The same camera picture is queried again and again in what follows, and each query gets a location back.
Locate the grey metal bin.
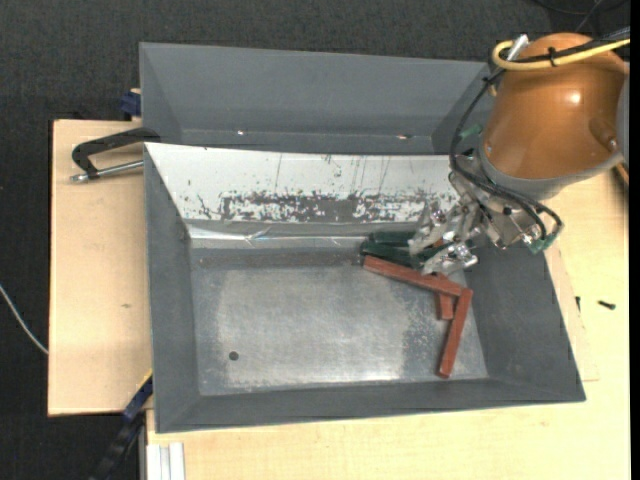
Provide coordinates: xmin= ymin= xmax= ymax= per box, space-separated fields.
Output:
xmin=138 ymin=41 xmax=587 ymax=434

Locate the dark green flat block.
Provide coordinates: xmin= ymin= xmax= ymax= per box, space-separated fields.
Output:
xmin=366 ymin=231 xmax=437 ymax=250
xmin=357 ymin=244 xmax=432 ymax=270

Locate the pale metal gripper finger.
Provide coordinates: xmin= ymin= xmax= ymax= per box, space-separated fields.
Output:
xmin=420 ymin=243 xmax=480 ymax=275
xmin=408 ymin=206 xmax=450 ymax=257

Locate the red-brown flat block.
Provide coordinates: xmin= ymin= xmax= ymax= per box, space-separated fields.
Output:
xmin=437 ymin=287 xmax=475 ymax=380
xmin=361 ymin=255 xmax=463 ymax=298

